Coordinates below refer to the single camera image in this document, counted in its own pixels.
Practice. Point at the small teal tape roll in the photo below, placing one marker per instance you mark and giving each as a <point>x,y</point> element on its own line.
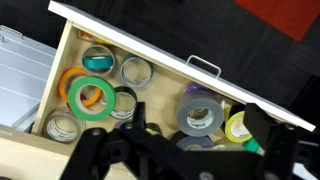
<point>251,145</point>

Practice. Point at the blue-grey tape roll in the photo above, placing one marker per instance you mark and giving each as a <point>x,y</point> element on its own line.
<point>193,142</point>

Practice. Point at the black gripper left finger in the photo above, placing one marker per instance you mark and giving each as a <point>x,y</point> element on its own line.
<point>100,156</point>

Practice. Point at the yellow-green tape roll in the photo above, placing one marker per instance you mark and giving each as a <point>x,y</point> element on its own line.
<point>230,128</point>

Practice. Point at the black tape roll white core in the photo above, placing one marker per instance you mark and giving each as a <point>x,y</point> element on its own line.
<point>128,90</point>

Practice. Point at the grey duct tape roll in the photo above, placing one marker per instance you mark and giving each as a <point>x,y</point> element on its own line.
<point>185,110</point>

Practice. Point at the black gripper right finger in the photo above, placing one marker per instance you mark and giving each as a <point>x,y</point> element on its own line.
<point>286,150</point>

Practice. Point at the small orange tape roll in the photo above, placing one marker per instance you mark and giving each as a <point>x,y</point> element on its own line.
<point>86,35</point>

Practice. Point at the green tape roll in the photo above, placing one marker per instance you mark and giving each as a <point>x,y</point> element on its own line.
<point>111,96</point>

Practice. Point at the purple tape roll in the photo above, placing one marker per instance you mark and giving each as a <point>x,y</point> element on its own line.
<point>193,88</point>

